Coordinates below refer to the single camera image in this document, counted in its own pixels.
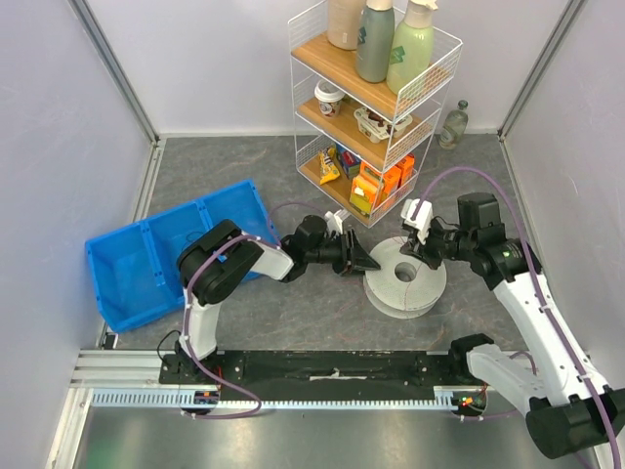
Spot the light green pump bottle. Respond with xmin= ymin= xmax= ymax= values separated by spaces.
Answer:
xmin=387 ymin=0 xmax=438 ymax=95

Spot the clear glass bottle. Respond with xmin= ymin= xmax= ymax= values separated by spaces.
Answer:
xmin=438 ymin=100 xmax=469 ymax=149

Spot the grey green pump bottle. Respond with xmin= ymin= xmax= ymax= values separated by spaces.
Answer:
xmin=355 ymin=0 xmax=395 ymax=83

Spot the orange sponge box front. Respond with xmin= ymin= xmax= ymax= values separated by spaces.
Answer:
xmin=349 ymin=162 xmax=388 ymax=217

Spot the orange sponge box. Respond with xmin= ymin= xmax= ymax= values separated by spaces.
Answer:
xmin=349 ymin=162 xmax=388 ymax=217
xmin=395 ymin=152 xmax=415 ymax=188
xmin=382 ymin=166 xmax=402 ymax=200

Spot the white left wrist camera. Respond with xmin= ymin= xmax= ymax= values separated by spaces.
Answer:
xmin=323 ymin=209 xmax=350 ymax=236

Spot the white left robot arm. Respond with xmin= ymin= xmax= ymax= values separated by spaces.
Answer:
xmin=176 ymin=215 xmax=381 ymax=384

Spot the paper coffee cup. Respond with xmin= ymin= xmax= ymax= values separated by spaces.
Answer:
xmin=314 ymin=79 xmax=345 ymax=117

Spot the white yogurt tub pack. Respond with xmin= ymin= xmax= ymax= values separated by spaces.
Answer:
xmin=354 ymin=107 xmax=413 ymax=144

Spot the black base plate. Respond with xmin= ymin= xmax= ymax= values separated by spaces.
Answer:
xmin=158 ymin=348 xmax=494 ymax=403

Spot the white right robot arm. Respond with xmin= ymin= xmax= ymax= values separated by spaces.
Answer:
xmin=400 ymin=192 xmax=624 ymax=459

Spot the beige pump bottle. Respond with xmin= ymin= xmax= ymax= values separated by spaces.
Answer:
xmin=327 ymin=0 xmax=366 ymax=51

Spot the orange sponge box middle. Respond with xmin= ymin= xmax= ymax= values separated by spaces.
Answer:
xmin=382 ymin=166 xmax=402 ymax=200

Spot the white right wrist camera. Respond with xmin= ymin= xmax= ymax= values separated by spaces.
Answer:
xmin=400 ymin=198 xmax=434 ymax=245

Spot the white wire shelf rack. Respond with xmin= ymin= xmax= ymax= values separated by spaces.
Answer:
xmin=288 ymin=1 xmax=463 ymax=228

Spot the grey slotted cable duct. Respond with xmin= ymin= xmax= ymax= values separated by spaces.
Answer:
xmin=91 ymin=388 xmax=458 ymax=411

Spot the yellow candy bag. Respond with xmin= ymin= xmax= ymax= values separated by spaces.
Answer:
xmin=318 ymin=146 xmax=341 ymax=185

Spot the orange sponge box rear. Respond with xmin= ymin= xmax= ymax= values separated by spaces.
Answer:
xmin=395 ymin=152 xmax=415 ymax=188

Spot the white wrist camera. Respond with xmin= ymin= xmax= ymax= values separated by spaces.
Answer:
xmin=323 ymin=209 xmax=350 ymax=236
xmin=400 ymin=198 xmax=434 ymax=245

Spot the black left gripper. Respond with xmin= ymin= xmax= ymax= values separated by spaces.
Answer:
xmin=306 ymin=229 xmax=380 ymax=277

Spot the blue snack box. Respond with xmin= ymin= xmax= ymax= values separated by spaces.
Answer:
xmin=337 ymin=146 xmax=360 ymax=179

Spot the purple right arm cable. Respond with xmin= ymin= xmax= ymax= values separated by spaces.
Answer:
xmin=419 ymin=166 xmax=618 ymax=469

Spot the white cable spool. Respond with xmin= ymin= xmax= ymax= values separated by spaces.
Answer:
xmin=363 ymin=236 xmax=447 ymax=320

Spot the thin black wire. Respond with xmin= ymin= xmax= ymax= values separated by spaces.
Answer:
xmin=181 ymin=225 xmax=216 ymax=250

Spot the blue plastic divided bin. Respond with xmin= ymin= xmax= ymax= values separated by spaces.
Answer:
xmin=85 ymin=179 xmax=274 ymax=333

